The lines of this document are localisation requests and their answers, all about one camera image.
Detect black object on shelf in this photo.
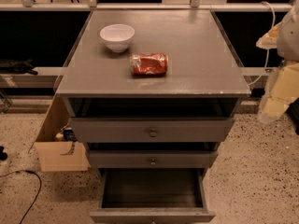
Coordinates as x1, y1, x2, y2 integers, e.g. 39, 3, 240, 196
0, 59, 38, 76

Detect grey top drawer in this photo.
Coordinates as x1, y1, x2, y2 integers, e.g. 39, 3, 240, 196
70, 118, 235, 143

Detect black floor cable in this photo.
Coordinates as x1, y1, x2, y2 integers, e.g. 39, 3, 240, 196
0, 169, 43, 224

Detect white hanging cable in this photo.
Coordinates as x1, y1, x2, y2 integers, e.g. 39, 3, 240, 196
248, 1, 277, 87

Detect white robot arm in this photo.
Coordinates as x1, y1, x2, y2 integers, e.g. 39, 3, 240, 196
256, 0, 299, 123

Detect grey drawer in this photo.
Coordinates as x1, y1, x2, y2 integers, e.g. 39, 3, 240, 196
70, 118, 235, 143
88, 143, 218, 168
90, 169, 215, 224

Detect crushed orange soda can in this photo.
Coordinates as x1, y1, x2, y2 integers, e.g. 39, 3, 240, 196
130, 53, 168, 76

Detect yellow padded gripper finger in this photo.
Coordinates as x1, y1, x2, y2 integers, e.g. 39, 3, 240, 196
258, 63, 299, 124

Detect grey middle drawer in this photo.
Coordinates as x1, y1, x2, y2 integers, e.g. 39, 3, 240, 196
88, 143, 218, 168

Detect grey drawer cabinet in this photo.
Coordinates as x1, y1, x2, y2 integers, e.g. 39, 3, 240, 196
53, 8, 252, 224

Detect grey bottom drawer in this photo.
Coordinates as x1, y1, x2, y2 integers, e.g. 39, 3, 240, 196
90, 169, 215, 224

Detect white bowl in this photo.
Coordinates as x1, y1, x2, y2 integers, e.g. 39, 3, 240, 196
100, 24, 135, 53

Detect metal frame rail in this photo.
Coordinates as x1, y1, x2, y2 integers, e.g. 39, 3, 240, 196
0, 3, 292, 12

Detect wooden side box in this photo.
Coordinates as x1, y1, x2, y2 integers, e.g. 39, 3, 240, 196
34, 97, 90, 172

